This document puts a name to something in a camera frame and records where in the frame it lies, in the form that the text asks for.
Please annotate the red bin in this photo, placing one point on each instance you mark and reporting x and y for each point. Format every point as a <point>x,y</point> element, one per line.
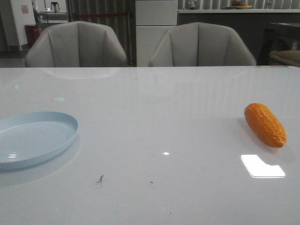
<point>32,33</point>

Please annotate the left grey upholstered chair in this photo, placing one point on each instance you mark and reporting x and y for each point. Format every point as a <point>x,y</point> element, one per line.
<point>76,44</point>

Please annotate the right grey upholstered chair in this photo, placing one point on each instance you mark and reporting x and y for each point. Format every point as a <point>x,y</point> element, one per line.
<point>201,44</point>

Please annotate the red barrier belt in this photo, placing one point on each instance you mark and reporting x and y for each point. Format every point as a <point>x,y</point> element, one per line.
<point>101,15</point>

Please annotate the light blue round plate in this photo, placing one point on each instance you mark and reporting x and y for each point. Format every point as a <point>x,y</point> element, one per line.
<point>33,138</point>

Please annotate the grey counter with white top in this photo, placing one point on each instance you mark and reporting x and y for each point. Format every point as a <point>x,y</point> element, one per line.
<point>250,24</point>

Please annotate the beige cushion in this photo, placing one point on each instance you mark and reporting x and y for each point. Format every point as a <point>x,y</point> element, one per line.
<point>290,57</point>

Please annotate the fruit bowl on counter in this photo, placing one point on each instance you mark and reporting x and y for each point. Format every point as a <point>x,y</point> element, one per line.
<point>236,4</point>

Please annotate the dark side table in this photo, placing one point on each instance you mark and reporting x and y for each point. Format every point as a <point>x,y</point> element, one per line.
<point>279,37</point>

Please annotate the grey upholstered chair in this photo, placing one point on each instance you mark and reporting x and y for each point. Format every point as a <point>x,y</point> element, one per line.
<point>76,44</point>
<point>201,44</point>

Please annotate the orange toy corn cob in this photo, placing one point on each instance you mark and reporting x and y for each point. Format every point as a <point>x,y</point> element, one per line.
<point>265,125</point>

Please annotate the white cabinet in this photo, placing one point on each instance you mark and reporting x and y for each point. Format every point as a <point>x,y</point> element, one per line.
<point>153,18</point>

